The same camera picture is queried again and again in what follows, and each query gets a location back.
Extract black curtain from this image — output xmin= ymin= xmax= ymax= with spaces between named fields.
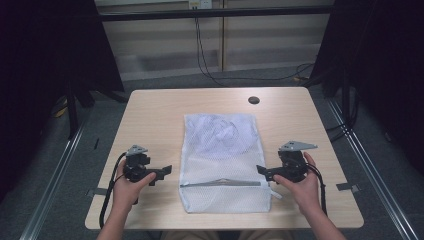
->
xmin=309 ymin=0 xmax=424 ymax=174
xmin=0 ymin=0 xmax=125 ymax=203

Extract hand-held gripper black cable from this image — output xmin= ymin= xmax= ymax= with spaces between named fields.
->
xmin=308 ymin=163 xmax=329 ymax=216
xmin=98 ymin=152 xmax=129 ymax=230

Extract right hand-held gripper black cable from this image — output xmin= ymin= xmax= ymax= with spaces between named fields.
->
xmin=308 ymin=163 xmax=329 ymax=216

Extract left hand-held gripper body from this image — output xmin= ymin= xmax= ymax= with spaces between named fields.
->
xmin=123 ymin=144 xmax=159 ymax=184

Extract white cloth inside bag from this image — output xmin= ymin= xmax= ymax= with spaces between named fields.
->
xmin=188 ymin=114 xmax=249 ymax=156

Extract black metal stand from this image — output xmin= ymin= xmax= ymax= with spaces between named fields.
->
xmin=64 ymin=81 xmax=82 ymax=141

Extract person's left hand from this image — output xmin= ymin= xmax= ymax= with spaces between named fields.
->
xmin=112 ymin=160 xmax=157 ymax=214

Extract white wall power outlet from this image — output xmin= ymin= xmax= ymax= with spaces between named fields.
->
xmin=188 ymin=0 xmax=214 ymax=10

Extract yellow floor item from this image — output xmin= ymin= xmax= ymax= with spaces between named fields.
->
xmin=50 ymin=103 xmax=70 ymax=119

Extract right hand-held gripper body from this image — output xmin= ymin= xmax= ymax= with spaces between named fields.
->
xmin=271 ymin=140 xmax=318 ymax=184

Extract white mesh laundry bag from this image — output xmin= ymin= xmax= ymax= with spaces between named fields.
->
xmin=178 ymin=113 xmax=284 ymax=214

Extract black wall cable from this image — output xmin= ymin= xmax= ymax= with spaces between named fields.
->
xmin=197 ymin=17 xmax=315 ymax=83
xmin=194 ymin=17 xmax=228 ymax=88

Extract black floor cables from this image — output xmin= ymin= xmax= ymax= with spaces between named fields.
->
xmin=325 ymin=122 xmax=352 ymax=144

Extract person's right hand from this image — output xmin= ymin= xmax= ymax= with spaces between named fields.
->
xmin=273 ymin=152 xmax=323 ymax=216

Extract left hand-held gripper black cable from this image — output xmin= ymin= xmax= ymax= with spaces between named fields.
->
xmin=98 ymin=152 xmax=129 ymax=230

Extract grey tape strip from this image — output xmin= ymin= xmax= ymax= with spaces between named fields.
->
xmin=335 ymin=182 xmax=362 ymax=194
xmin=85 ymin=187 xmax=110 ymax=198

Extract black horizontal frame bar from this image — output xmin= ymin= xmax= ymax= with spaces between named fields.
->
xmin=98 ymin=4 xmax=335 ymax=23

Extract metal floor rail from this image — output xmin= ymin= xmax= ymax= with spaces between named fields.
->
xmin=325 ymin=98 xmax=420 ymax=240
xmin=19 ymin=122 xmax=86 ymax=240

